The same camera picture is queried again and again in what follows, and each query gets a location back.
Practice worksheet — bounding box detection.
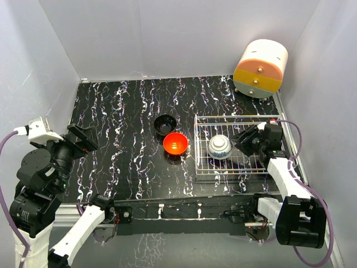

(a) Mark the blue white patterned bowl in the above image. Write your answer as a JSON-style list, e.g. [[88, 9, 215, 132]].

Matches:
[[207, 135, 233, 160]]

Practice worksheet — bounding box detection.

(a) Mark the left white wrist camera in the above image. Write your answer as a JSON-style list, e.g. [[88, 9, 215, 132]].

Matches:
[[14, 116, 64, 145]]

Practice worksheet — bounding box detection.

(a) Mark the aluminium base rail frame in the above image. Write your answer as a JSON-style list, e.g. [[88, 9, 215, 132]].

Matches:
[[52, 92, 345, 268]]

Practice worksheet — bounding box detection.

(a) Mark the purple cable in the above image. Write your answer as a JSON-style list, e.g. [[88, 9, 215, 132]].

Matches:
[[273, 119, 334, 266], [0, 130, 31, 266]]

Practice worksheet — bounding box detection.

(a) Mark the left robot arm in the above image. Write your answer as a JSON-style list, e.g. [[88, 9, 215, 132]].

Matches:
[[9, 117, 115, 267]]

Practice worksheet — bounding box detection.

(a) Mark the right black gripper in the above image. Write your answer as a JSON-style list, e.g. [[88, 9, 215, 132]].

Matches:
[[230, 125, 266, 156]]

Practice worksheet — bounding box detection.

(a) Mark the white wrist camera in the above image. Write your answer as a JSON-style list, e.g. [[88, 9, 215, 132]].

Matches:
[[257, 119, 278, 131], [14, 116, 64, 145]]

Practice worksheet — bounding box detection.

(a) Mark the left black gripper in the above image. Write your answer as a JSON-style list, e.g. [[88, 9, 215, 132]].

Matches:
[[35, 122, 98, 191]]

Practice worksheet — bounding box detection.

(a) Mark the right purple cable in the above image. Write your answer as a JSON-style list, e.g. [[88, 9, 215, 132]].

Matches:
[[273, 119, 334, 266]]

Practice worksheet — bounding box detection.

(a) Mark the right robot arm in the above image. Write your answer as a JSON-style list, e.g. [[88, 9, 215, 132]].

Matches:
[[233, 121, 326, 248]]

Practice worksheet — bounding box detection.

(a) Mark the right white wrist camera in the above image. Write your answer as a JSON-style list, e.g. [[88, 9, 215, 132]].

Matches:
[[257, 119, 278, 131]]

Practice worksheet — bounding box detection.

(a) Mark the red bowl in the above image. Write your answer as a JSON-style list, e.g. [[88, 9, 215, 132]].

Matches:
[[163, 132, 189, 155]]

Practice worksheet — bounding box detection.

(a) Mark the black bowl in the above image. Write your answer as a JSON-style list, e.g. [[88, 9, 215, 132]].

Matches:
[[154, 114, 177, 136]]

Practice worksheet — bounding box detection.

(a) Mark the round pastel drawer cabinet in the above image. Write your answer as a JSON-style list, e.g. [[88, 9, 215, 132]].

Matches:
[[233, 39, 288, 99]]

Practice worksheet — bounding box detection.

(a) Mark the white wire dish rack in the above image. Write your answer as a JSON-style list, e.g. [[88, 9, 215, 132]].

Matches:
[[194, 114, 286, 176]]

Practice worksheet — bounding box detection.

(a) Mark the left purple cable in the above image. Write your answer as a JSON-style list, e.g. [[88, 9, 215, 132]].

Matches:
[[0, 130, 31, 266]]

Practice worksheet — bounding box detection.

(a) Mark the black marble table mat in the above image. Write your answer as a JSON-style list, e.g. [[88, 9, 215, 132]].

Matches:
[[62, 76, 278, 203]]

